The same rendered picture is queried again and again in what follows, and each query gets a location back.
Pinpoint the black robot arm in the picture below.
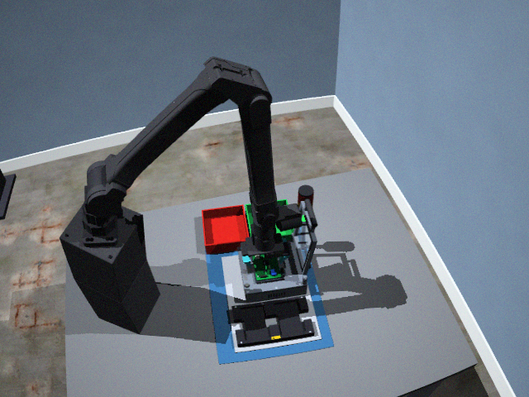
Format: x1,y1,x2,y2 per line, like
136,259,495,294
82,56,303,247

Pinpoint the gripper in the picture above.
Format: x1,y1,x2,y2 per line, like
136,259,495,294
241,232,290,268

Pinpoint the green bin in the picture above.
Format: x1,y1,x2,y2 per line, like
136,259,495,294
245,199,294,241

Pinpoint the red bin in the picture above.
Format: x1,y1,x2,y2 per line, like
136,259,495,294
202,205,249,254

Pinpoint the green circuit board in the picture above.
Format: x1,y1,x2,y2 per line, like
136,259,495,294
252,255,281,280

